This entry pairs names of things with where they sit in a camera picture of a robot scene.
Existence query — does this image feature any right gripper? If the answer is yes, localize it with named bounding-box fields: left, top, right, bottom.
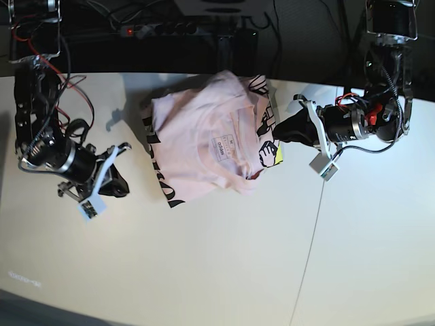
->
left=18, top=127, right=132, bottom=202

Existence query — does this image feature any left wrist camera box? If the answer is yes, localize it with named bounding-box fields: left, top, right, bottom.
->
left=309, top=153, right=340, bottom=182

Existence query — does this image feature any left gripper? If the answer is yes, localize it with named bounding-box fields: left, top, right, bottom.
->
left=273, top=94, right=398, bottom=160

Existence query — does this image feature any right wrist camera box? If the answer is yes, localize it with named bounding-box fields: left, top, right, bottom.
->
left=77, top=194, right=107, bottom=222

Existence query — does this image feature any black power adapter box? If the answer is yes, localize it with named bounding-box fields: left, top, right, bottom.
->
left=234, top=29, right=258, bottom=52

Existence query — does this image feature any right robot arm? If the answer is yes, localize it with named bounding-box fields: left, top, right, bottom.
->
left=7, top=1, right=131, bottom=204

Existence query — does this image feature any aluminium table leg post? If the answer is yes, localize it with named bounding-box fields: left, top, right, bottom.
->
left=217, top=36, right=232, bottom=71

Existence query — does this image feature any pink T-shirt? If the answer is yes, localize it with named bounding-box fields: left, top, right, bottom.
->
left=141, top=71, right=283, bottom=208

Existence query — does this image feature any black power strip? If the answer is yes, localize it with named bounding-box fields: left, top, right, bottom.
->
left=119, top=22, right=198, bottom=39

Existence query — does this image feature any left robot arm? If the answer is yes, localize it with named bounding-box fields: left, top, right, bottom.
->
left=273, top=1, right=417, bottom=160

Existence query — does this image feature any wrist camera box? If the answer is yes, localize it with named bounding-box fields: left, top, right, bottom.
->
left=77, top=194, right=107, bottom=222
left=309, top=153, right=340, bottom=182

